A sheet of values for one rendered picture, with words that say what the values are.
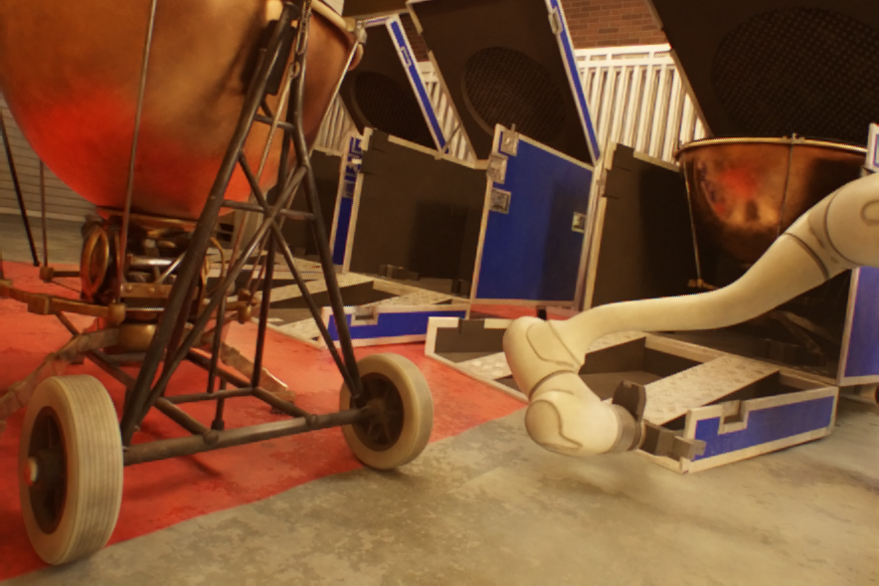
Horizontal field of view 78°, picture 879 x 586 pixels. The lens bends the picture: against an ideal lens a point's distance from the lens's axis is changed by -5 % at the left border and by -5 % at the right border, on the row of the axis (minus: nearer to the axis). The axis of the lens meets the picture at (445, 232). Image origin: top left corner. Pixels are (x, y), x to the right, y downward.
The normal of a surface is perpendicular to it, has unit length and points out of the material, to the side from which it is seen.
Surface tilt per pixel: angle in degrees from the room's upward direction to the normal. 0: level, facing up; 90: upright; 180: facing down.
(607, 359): 90
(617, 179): 90
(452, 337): 90
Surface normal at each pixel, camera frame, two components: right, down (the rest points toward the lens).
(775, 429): 0.56, 0.07
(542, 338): -0.44, -0.64
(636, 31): -0.57, -0.10
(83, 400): 0.46, -0.85
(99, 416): 0.61, -0.69
